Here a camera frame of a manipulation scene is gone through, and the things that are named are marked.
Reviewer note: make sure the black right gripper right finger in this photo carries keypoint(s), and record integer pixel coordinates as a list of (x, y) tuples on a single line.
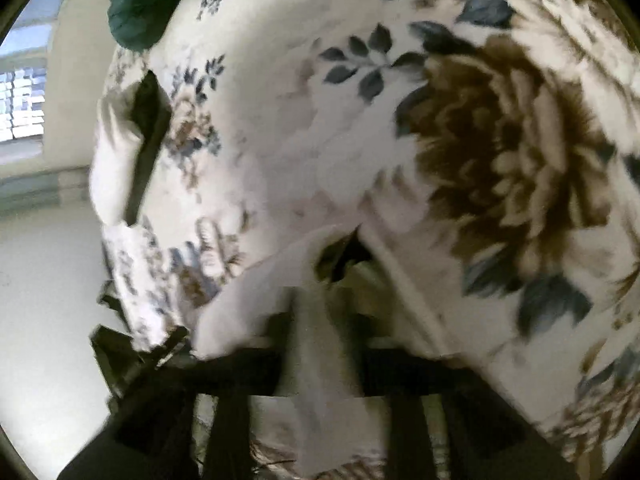
[(447, 423)]

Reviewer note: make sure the floral bed cover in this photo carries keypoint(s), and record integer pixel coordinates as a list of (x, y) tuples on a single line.
[(492, 144)]

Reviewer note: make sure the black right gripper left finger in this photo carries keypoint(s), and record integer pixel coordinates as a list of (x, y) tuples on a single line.
[(151, 435)]

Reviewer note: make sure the window with metal grille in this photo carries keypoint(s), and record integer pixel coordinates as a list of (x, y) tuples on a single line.
[(24, 58)]

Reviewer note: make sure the beige long-sleeve shirt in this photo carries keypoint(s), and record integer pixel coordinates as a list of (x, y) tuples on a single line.
[(318, 417)]

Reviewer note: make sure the folded white garment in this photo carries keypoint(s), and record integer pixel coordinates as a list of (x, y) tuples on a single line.
[(118, 144)]

